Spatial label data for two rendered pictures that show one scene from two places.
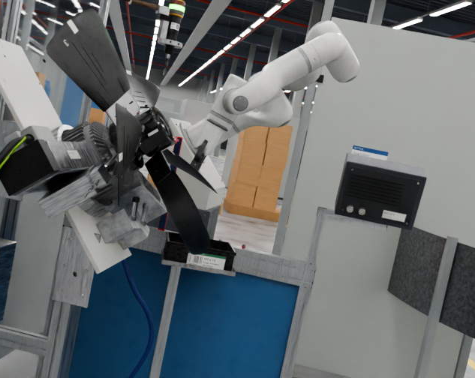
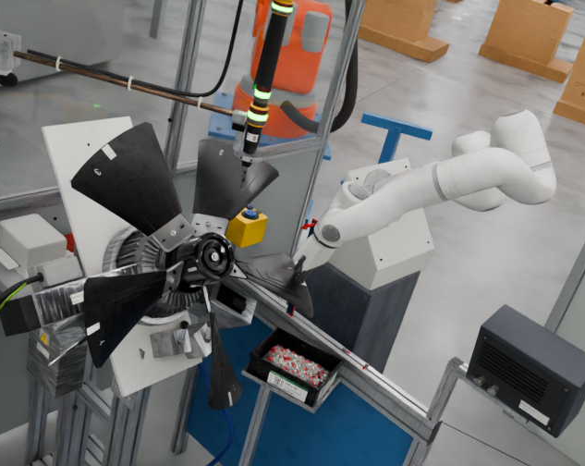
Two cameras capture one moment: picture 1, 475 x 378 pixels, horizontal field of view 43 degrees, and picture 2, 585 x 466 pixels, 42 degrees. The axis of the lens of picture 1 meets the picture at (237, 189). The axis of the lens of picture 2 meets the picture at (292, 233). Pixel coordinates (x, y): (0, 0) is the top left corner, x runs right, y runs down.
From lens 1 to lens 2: 1.18 m
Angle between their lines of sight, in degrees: 36
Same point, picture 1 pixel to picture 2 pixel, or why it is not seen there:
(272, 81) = (382, 210)
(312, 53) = (446, 180)
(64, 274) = not seen: hidden behind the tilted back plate
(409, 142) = not seen: outside the picture
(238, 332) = (348, 451)
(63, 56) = (93, 187)
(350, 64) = (527, 190)
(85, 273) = not seen: hidden behind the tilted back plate
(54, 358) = (113, 438)
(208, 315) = (323, 420)
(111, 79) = (156, 203)
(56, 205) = (65, 340)
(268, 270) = (383, 405)
